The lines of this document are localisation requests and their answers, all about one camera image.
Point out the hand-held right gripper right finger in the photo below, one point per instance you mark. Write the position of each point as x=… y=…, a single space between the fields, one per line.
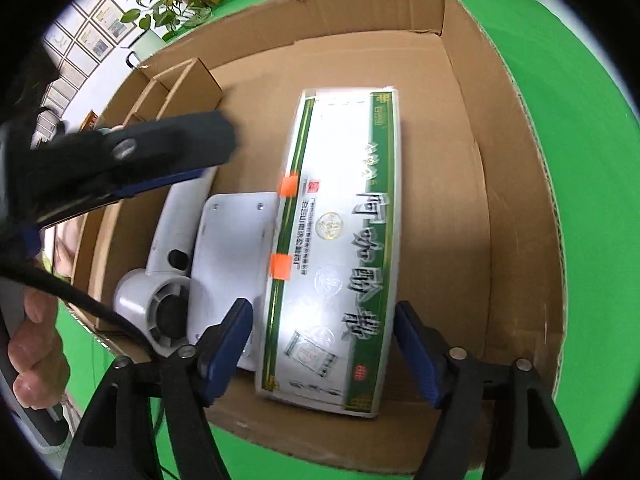
x=417 y=350

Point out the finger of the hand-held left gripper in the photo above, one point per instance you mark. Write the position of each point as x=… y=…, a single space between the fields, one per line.
x=160 y=142
x=31 y=241

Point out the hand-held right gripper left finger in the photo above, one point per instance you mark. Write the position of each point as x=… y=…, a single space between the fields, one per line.
x=230 y=345

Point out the white handheld appliance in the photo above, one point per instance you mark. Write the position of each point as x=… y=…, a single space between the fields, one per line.
x=225 y=260

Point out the green white medicine box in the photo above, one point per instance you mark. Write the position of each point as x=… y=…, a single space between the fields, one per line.
x=340 y=210

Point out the large cardboard box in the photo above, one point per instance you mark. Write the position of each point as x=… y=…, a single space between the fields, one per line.
x=450 y=185

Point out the person's left hand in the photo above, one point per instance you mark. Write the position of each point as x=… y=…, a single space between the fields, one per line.
x=40 y=350

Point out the white enamel mug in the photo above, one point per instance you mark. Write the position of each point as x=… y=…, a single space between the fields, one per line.
x=150 y=45

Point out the green table cloth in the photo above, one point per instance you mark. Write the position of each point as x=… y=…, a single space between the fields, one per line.
x=590 y=160

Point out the group of framed wall certificates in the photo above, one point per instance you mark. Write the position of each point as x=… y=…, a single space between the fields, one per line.
x=95 y=40

